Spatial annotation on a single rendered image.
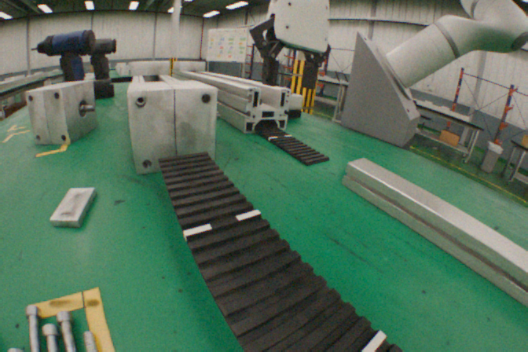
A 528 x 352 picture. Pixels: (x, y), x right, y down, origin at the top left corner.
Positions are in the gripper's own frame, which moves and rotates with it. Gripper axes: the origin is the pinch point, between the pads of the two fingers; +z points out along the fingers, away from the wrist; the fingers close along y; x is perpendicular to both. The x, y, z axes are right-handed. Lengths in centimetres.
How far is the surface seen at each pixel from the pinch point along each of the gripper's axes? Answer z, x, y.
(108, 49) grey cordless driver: -7, 59, -34
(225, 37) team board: -79, 562, 220
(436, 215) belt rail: 8.0, -26.6, -1.8
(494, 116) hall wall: -29, -78, 757
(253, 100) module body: 4.7, 5.2, -3.5
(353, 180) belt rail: 9.7, -16.1, -1.2
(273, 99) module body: 4.7, 7.2, 2.3
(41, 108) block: 4.4, 12.1, -40.6
